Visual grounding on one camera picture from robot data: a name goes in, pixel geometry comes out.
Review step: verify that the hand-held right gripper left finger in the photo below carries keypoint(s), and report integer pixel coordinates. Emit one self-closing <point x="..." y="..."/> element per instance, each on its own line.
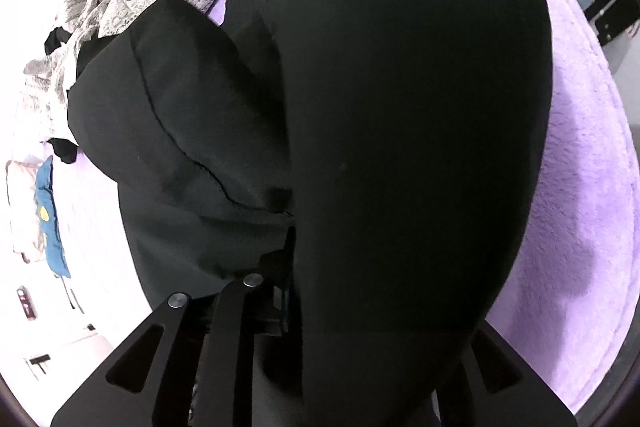
<point x="240" y="312"/>

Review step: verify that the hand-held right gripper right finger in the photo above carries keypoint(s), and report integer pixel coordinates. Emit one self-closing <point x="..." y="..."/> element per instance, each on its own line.
<point x="530" y="407"/>

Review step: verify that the black jacket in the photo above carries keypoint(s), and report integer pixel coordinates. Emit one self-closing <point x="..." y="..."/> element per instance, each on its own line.
<point x="400" y="107"/>

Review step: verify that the purple bed sheet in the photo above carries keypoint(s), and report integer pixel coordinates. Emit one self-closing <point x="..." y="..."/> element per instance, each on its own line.
<point x="575" y="207"/>

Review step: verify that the blue cloth with yellow spot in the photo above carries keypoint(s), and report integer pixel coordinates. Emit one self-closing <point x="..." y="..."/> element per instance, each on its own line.
<point x="50" y="232"/>

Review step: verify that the black garment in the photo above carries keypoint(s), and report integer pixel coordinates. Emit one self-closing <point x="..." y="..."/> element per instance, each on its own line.
<point x="56" y="41"/>
<point x="65" y="150"/>

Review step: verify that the small dark wall device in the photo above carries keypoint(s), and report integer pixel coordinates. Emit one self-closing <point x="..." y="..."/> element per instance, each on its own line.
<point x="27" y="303"/>

